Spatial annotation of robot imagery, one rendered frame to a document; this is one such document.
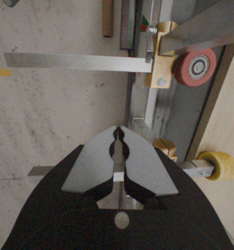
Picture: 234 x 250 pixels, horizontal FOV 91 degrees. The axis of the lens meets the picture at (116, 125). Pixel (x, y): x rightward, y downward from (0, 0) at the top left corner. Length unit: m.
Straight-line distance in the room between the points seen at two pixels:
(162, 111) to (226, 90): 0.32
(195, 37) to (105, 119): 1.12
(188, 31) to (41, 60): 0.28
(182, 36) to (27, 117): 1.40
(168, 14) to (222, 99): 0.39
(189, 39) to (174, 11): 0.42
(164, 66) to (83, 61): 0.19
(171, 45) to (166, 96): 0.38
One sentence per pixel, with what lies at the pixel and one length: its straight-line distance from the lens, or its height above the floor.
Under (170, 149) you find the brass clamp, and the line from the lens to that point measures 0.28.
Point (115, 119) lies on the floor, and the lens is 1.26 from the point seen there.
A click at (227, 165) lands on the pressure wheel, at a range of 0.42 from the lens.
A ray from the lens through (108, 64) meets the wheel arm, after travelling 0.30.
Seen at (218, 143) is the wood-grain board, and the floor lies 0.90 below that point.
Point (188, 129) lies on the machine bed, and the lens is 0.56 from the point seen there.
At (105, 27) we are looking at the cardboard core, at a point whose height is 0.08.
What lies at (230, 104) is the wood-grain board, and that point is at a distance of 0.42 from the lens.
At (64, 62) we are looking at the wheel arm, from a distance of 0.32.
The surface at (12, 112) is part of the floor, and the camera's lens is 1.53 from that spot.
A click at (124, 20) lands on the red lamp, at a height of 0.70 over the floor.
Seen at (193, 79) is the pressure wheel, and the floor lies 0.91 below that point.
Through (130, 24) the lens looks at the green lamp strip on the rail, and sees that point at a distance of 0.49.
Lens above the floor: 1.16
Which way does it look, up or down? 65 degrees down
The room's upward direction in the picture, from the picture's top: 168 degrees clockwise
